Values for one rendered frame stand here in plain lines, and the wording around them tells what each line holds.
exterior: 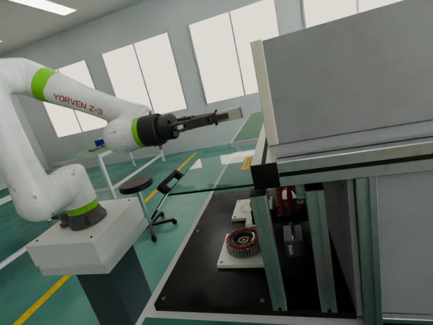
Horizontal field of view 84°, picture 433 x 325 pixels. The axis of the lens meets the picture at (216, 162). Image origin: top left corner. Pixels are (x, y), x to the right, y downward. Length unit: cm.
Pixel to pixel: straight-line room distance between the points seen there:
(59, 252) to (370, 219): 103
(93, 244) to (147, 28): 543
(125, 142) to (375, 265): 66
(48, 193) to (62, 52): 651
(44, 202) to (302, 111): 82
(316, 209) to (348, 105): 20
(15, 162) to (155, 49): 521
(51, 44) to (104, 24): 156
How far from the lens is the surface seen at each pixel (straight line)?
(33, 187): 96
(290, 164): 42
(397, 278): 58
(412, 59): 55
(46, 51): 769
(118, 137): 76
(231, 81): 541
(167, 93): 587
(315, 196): 47
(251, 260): 74
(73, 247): 108
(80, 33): 702
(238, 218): 93
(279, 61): 50
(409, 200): 50
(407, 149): 45
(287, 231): 75
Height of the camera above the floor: 125
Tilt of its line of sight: 16 degrees down
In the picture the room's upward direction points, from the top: 14 degrees counter-clockwise
